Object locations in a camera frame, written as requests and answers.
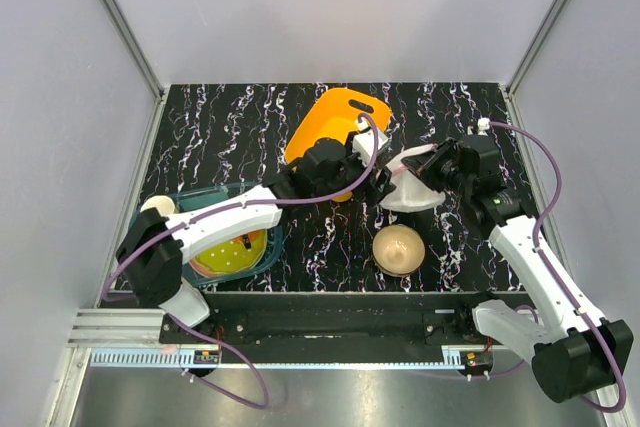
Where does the white mesh laundry bag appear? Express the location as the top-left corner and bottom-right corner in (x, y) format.
(379, 144), (446, 213)

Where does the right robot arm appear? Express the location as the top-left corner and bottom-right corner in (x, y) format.
(402, 135), (634, 412)

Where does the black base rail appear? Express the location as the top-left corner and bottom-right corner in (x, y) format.
(158, 291), (513, 363)

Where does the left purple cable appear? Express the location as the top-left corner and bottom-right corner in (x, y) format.
(99, 112), (379, 409)

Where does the pink plate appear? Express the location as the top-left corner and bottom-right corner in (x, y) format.
(189, 260), (218, 279)

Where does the orange plastic basket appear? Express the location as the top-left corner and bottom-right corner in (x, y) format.
(285, 88), (391, 202)

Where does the yellow-green dotted plate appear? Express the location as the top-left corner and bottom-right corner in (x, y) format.
(189, 230), (268, 277)

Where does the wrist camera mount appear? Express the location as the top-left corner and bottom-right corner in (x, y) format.
(352, 119), (390, 167)
(476, 117), (491, 136)

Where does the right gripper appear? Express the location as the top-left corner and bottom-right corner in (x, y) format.
(403, 138), (473, 198)

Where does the pale yellow mug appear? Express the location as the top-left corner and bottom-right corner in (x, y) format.
(140, 195), (179, 217)

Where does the beige glass bowl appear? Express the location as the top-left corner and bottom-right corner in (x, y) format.
(372, 225), (426, 277)

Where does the teal transparent tray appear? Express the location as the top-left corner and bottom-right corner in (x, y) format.
(167, 182), (283, 290)

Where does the orange plastic cup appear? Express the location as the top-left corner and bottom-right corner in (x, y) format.
(234, 232), (254, 251)

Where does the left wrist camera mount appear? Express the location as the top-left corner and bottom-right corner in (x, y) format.
(352, 119), (390, 167)

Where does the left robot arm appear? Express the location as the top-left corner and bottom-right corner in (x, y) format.
(114, 131), (387, 343)

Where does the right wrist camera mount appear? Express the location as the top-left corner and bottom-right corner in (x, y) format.
(476, 117), (491, 136)

